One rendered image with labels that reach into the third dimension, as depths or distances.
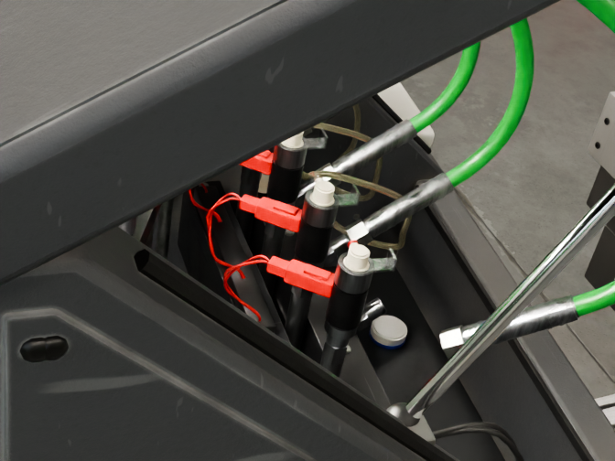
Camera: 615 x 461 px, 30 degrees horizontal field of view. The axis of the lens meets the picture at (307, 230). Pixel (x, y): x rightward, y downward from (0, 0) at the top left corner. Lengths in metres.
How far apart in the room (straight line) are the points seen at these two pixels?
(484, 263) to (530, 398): 0.16
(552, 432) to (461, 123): 2.22
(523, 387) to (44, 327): 0.81
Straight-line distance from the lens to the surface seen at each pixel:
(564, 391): 1.07
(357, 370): 0.98
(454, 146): 3.13
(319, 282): 0.88
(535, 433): 1.10
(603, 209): 0.43
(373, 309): 0.90
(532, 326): 0.80
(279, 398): 0.39
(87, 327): 0.34
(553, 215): 2.99
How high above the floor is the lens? 1.66
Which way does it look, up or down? 38 degrees down
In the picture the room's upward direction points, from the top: 12 degrees clockwise
